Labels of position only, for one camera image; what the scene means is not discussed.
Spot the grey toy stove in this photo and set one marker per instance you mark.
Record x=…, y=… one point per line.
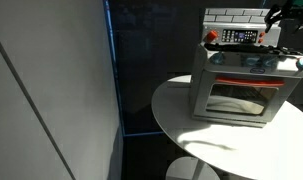
x=201, y=96

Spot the orange round stove button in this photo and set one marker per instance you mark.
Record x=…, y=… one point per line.
x=260, y=40
x=262, y=34

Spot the black stove keypad panel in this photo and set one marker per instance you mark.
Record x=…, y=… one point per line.
x=239, y=36

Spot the white table pedestal base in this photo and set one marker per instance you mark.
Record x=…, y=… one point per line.
x=181, y=170

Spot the white partition panel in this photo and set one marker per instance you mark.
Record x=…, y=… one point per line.
x=57, y=83

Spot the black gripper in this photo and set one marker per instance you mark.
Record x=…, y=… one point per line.
x=294, y=11

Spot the red round stove knob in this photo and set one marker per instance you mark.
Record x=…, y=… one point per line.
x=211, y=36

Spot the teal gripper mount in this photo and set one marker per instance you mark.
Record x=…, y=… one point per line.
x=302, y=2

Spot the blue frame strip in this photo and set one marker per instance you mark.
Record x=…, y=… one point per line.
x=113, y=58

